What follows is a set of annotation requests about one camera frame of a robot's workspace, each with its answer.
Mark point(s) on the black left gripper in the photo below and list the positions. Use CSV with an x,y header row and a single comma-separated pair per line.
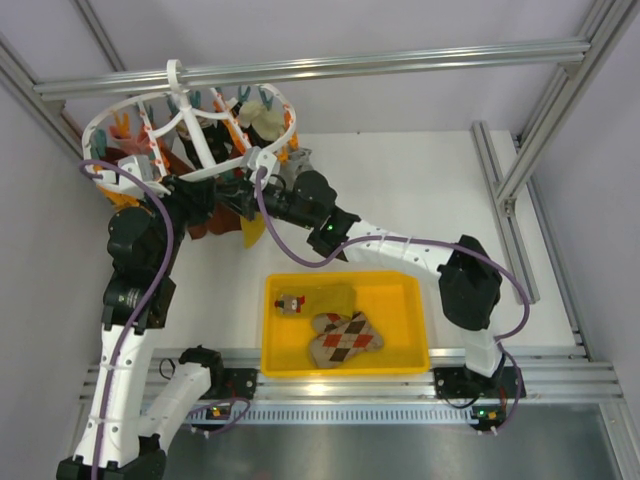
x,y
198,197

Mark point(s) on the cream hanging sock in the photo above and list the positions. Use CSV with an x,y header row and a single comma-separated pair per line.
x,y
268,124

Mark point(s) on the aluminium right frame post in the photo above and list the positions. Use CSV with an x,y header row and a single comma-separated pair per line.
x,y
602,27

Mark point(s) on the mustard yellow sock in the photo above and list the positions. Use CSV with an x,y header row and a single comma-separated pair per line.
x,y
252,230

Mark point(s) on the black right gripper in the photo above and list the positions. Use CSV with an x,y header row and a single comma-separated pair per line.
x,y
241,196

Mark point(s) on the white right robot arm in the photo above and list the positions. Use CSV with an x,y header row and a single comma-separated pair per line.
x,y
468,283

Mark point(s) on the argyle beige sock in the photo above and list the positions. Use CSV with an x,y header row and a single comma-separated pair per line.
x,y
340,338

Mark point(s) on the black striped hanging sock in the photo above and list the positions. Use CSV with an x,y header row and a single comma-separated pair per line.
x,y
218,140

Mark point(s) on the yellow plastic bin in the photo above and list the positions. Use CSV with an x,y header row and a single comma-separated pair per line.
x,y
391,301

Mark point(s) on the mustard sock with reindeer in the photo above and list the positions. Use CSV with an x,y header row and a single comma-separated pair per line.
x,y
313,300

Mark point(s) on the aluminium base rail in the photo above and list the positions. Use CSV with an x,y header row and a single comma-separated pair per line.
x,y
552,375

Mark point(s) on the pink hanging sock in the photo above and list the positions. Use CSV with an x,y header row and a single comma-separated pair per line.
x,y
131,143

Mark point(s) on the brown hanging sock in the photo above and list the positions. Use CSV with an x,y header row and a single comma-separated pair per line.
x,y
223,219

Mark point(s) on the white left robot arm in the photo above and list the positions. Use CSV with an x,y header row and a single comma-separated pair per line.
x,y
120,440

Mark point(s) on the white round sock hanger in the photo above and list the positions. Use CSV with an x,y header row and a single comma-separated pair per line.
x,y
161,113

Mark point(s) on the grey sock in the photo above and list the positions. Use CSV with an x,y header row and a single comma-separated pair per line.
x,y
299,161

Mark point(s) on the aluminium top crossbar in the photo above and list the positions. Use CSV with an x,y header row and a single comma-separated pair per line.
x,y
175,75

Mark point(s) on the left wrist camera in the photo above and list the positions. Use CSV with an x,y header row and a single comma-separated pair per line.
x,y
138,165

